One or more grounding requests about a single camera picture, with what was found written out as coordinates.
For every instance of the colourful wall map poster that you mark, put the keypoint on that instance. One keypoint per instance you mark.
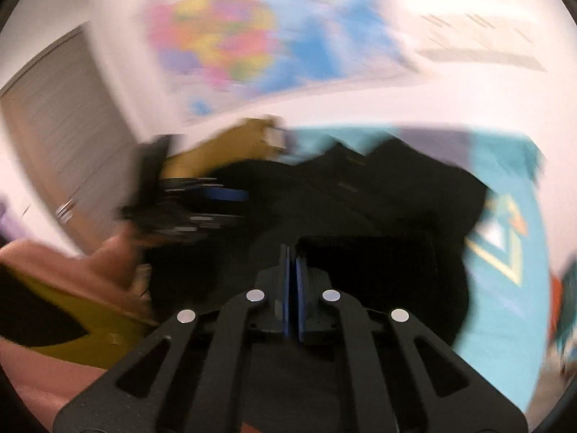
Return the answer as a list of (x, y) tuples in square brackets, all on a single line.
[(234, 40)]

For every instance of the person's right forearm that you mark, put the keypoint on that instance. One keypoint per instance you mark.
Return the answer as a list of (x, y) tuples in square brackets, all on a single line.
[(40, 383)]

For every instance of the black garment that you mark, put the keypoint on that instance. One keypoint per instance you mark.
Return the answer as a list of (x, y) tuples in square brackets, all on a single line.
[(360, 198)]

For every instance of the person's left forearm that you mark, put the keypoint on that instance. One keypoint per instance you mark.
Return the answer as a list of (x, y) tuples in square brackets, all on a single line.
[(67, 261)]

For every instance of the teal patterned blanket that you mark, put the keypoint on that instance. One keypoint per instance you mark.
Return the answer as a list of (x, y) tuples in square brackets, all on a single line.
[(496, 324)]

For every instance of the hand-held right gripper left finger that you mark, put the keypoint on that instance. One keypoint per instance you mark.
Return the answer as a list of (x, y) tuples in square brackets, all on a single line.
[(285, 291)]

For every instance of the red object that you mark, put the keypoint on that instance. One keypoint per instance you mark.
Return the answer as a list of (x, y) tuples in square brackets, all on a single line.
[(558, 302)]

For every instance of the grey brown door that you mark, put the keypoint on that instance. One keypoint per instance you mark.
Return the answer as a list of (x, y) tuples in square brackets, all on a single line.
[(67, 135)]

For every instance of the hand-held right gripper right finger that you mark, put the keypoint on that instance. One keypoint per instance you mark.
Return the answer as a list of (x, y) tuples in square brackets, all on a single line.
[(301, 293)]

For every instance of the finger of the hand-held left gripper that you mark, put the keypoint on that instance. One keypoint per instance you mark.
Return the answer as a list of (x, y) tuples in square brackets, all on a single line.
[(225, 195), (203, 222)]

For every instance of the olive brown garment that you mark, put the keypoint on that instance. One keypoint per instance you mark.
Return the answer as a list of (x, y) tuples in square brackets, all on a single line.
[(225, 149)]

